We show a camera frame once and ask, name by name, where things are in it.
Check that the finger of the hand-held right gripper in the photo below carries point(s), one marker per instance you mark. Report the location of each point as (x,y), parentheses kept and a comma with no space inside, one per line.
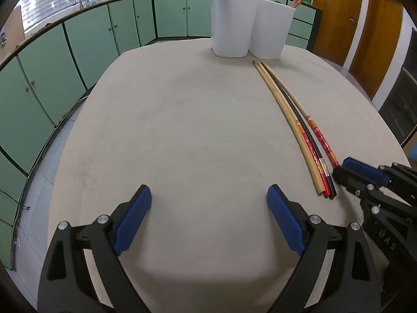
(347,179)
(365,171)

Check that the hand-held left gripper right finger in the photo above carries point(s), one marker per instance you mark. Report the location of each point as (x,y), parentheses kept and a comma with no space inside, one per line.
(285,218)

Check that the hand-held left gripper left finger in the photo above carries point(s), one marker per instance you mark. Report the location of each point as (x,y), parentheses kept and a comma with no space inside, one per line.
(133,218)

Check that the bundle of chopsticks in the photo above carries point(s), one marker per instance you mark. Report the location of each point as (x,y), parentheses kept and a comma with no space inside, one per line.
(321,173)

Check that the plain bamboo chopstick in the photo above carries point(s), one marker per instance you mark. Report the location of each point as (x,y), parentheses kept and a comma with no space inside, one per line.
(313,172)

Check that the black chopstick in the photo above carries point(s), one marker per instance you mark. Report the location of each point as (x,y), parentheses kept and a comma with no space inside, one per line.
(297,114)

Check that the white double utensil holder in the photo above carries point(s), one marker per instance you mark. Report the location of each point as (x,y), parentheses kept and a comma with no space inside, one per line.
(234,26)

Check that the dark glass cabinet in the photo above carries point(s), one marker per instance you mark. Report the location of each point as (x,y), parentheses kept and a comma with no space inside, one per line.
(400,97)

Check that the wooden door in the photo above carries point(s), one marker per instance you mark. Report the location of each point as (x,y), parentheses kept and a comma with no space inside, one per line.
(338,19)
(378,39)

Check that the green kitchen base cabinets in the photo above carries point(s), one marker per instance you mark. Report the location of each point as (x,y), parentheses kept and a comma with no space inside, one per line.
(91,36)

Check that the cardboard box with device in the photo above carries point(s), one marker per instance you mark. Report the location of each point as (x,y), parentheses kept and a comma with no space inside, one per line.
(14,22)

